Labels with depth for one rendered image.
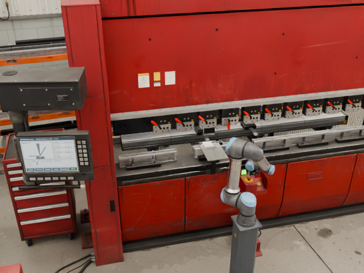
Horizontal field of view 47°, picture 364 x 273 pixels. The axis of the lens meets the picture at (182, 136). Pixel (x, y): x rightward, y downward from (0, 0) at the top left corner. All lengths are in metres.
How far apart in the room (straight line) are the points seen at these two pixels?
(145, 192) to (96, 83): 1.13
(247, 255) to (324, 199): 1.39
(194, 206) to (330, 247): 1.38
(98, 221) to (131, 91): 1.15
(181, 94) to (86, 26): 0.97
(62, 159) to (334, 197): 2.81
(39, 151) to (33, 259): 1.63
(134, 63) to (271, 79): 1.17
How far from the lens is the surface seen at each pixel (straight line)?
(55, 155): 2.84
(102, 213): 3.65
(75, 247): 4.27
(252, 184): 3.66
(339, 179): 4.44
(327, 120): 4.49
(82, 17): 2.93
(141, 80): 3.32
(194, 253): 4.10
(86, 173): 2.87
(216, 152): 3.63
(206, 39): 3.34
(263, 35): 3.50
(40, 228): 4.21
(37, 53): 4.95
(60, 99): 2.67
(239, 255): 3.39
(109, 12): 3.13
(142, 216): 3.87
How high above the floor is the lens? 2.87
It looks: 29 degrees down
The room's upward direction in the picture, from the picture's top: straight up
